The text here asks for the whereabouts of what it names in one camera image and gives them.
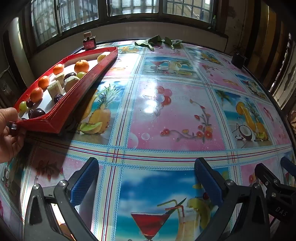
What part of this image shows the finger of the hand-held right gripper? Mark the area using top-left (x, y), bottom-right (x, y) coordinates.
top-left (280, 156), bottom-right (296, 176)
top-left (254, 163), bottom-right (282, 193)

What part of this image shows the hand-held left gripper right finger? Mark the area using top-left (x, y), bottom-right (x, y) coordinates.
top-left (194, 158), bottom-right (271, 241)

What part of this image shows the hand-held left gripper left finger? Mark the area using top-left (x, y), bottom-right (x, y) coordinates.
top-left (23, 157), bottom-right (100, 241)

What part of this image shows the red tray with white inside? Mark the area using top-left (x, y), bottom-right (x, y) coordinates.
top-left (9, 46), bottom-right (119, 134)

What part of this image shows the round pale sugarcane piece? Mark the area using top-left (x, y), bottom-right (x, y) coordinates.
top-left (64, 75), bottom-right (80, 93)

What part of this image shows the large orange mandarin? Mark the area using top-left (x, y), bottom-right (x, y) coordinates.
top-left (74, 59), bottom-right (90, 73)

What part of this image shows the yellowish sugarcane piece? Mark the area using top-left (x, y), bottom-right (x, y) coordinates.
top-left (97, 52), bottom-right (111, 63)

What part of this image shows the person's left hand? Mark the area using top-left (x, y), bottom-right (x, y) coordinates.
top-left (0, 107), bottom-right (27, 164)

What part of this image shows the printed plastic tablecloth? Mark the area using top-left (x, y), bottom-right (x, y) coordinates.
top-left (0, 39), bottom-right (296, 241)

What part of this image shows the small black box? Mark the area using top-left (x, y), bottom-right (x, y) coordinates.
top-left (231, 53), bottom-right (246, 69)

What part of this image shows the red perfume bottle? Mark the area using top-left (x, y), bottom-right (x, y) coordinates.
top-left (82, 32), bottom-right (97, 51)

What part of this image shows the green leaf bunch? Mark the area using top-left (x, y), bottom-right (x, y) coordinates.
top-left (163, 37), bottom-right (184, 50)
top-left (135, 35), bottom-right (162, 52)

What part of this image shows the window with metal bars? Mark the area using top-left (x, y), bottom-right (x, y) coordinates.
top-left (21, 0), bottom-right (222, 54)

